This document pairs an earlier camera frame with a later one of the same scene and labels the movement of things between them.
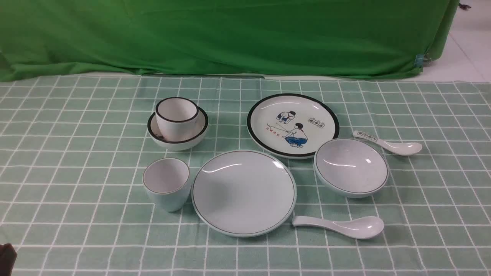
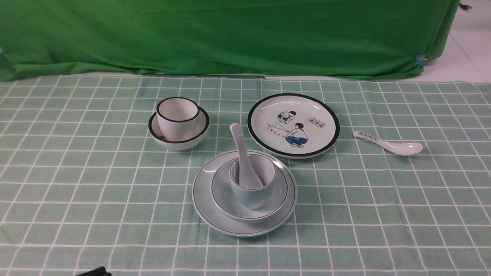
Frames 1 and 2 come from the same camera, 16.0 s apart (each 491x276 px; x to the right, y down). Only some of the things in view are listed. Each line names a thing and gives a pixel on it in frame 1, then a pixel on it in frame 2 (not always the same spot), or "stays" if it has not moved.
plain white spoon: x=361 y=227 → x=247 y=177
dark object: x=8 y=256 → x=99 y=271
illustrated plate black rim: x=292 y=126 stays
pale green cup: x=166 y=180 → x=262 y=169
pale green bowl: x=350 y=168 → x=227 y=202
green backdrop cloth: x=40 y=39 stays
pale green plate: x=244 y=193 stays
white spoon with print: x=400 y=148 stays
